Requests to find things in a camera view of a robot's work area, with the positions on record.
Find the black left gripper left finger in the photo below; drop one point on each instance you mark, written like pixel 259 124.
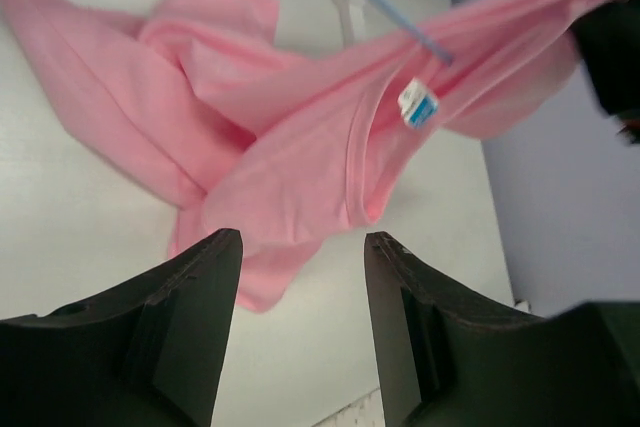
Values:
pixel 146 352

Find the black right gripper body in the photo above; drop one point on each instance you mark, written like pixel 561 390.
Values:
pixel 608 41

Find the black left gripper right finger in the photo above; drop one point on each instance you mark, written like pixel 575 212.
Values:
pixel 449 356

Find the pink t shirt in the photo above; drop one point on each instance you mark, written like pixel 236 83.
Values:
pixel 197 104

